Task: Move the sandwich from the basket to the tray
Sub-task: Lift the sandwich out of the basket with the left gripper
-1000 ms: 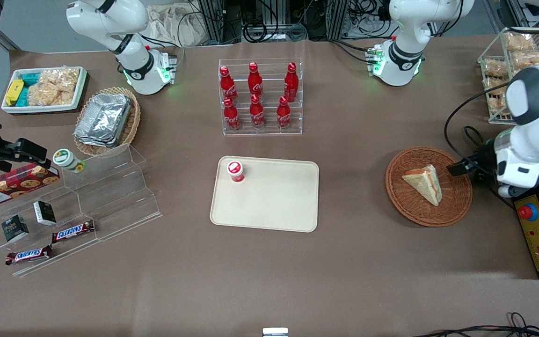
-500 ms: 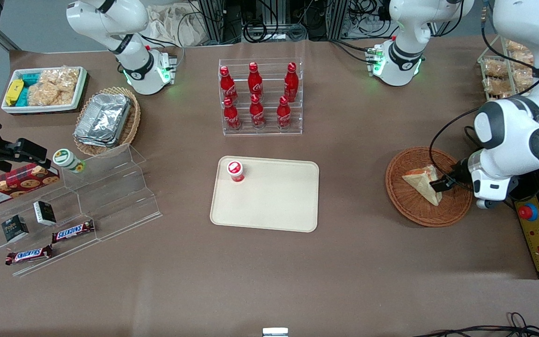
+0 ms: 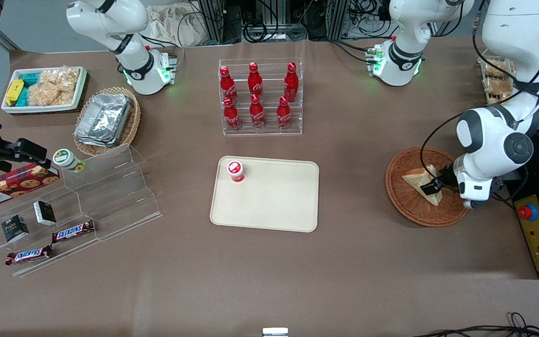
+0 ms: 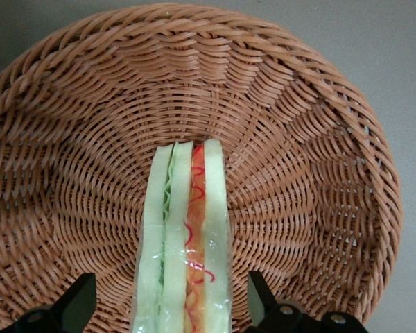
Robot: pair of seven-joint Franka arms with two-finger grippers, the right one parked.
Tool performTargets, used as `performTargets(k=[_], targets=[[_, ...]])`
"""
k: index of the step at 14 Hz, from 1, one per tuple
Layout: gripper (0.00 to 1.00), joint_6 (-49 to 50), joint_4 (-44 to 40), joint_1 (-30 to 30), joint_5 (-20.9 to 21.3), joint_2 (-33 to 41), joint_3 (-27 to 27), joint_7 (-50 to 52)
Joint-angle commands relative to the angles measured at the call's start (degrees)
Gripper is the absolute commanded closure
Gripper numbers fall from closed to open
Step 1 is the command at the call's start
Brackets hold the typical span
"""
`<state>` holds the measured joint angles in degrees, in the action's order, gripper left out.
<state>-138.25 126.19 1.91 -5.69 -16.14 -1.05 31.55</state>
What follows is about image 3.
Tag small black box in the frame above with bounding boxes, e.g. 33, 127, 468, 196
1, 214, 29, 243
33, 200, 57, 227

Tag white jar with green lid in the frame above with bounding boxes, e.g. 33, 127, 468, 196
53, 148, 86, 174

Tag yellow snack packet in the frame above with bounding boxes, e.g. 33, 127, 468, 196
5, 79, 24, 106

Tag triangular sandwich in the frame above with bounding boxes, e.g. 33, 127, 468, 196
401, 164, 443, 206

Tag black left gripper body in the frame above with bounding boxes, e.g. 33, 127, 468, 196
438, 161, 461, 190

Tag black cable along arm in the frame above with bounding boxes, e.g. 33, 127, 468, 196
420, 0, 539, 188

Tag black base cables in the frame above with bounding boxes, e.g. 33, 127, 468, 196
329, 39, 374, 64

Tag aluminium frame post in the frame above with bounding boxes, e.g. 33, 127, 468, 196
199, 0, 243, 45
328, 0, 350, 40

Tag bag of rice crackers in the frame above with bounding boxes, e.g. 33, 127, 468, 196
27, 68, 80, 107

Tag beige cloth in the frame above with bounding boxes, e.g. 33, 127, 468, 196
146, 4, 202, 47

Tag red cola bottle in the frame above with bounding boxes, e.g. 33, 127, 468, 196
277, 96, 291, 130
248, 62, 264, 101
249, 94, 266, 129
284, 62, 299, 103
219, 66, 238, 104
223, 97, 242, 131

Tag round brown wicker basket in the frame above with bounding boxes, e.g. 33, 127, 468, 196
386, 147, 473, 227

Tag white rectangular bin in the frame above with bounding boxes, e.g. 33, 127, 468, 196
1, 66, 88, 115

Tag clear acrylic bottle rack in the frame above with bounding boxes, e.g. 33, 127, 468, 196
218, 58, 304, 137

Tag clear acrylic stepped shelf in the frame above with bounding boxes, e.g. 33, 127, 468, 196
0, 143, 162, 278

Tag stack of foil containers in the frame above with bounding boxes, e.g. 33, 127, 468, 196
74, 93, 132, 148

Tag brown chocolate bar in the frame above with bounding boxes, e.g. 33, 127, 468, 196
5, 244, 53, 266
51, 220, 95, 244

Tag black coiled cables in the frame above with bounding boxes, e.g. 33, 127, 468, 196
244, 0, 308, 42

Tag beige plastic tray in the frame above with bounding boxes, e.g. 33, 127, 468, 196
210, 156, 320, 233

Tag oval light wicker basket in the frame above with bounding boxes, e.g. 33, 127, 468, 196
73, 87, 141, 157

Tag red tartan cookie box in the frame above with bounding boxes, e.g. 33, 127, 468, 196
0, 162, 60, 209

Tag small cup with red lid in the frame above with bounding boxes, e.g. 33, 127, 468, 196
226, 161, 245, 183

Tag black floor cable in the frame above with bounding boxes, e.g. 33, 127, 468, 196
412, 312, 539, 337

